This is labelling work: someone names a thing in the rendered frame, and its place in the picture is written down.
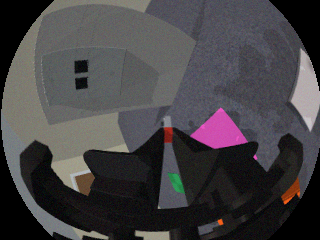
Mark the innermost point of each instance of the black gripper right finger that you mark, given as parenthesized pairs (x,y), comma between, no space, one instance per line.
(198,162)

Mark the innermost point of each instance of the green flat square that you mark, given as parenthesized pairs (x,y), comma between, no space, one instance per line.
(176,182)

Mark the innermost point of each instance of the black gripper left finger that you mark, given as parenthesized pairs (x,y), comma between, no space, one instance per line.
(144,164)

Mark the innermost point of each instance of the grey panel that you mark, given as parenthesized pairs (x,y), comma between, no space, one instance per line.
(94,59)

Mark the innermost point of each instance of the magenta flat square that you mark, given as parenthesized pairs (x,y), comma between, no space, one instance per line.
(219,131)

